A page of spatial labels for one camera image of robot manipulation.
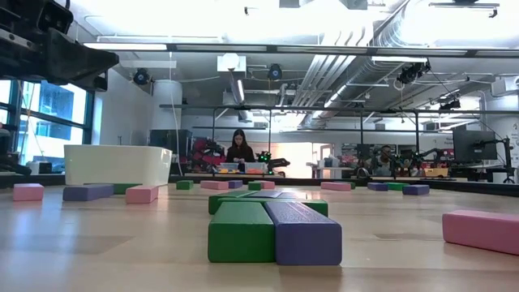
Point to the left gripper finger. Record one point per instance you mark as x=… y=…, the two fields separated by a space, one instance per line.
x=77 y=61

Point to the pink wooden block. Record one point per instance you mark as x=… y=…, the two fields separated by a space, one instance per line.
x=482 y=231
x=268 y=185
x=214 y=185
x=335 y=186
x=28 y=192
x=142 y=195

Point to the blue wooden block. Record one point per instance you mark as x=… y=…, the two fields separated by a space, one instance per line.
x=377 y=187
x=416 y=190
x=263 y=194
x=235 y=184
x=87 y=193
x=294 y=195
x=308 y=239

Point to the green wooden block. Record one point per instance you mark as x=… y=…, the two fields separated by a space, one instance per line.
x=398 y=186
x=316 y=207
x=241 y=235
x=353 y=185
x=254 y=186
x=125 y=188
x=185 y=185
x=215 y=203

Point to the background black robot arm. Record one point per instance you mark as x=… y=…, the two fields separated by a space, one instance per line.
x=430 y=153
x=362 y=162

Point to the background robot arm green light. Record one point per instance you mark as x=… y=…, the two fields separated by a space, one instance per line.
x=277 y=163

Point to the large window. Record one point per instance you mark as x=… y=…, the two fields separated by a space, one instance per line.
x=61 y=105

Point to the round black ceiling device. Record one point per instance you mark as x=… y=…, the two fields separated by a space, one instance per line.
x=141 y=76
x=275 y=72

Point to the white round column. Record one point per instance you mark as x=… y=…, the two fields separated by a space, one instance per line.
x=167 y=105

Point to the white plastic bin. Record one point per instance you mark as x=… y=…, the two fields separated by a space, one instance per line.
x=117 y=166

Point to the black cabinet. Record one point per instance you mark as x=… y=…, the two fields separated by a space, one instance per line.
x=170 y=142

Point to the white ceiling light box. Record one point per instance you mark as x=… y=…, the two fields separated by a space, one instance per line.
x=231 y=61

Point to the red and black machine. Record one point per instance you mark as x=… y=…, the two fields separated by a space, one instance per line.
x=204 y=152

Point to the clear storage box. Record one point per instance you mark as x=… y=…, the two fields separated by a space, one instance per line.
x=255 y=168
x=228 y=168

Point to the person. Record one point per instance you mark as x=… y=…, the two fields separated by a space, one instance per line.
x=240 y=154
x=383 y=160

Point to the black overhead crossbar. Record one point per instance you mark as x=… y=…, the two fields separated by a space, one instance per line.
x=365 y=50

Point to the yellow box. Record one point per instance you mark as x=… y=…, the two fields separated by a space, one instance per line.
x=436 y=173

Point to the black ceiling track fixture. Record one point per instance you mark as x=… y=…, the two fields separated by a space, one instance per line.
x=464 y=5

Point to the black computer monitor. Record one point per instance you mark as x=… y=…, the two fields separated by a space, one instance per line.
x=474 y=146

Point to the silver ceiling ventilation duct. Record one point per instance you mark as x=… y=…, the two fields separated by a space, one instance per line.
x=324 y=77

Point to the black background rig frame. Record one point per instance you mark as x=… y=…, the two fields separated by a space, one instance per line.
x=324 y=109

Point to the black ceiling camera cluster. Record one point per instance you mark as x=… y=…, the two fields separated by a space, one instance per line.
x=411 y=73
x=450 y=104

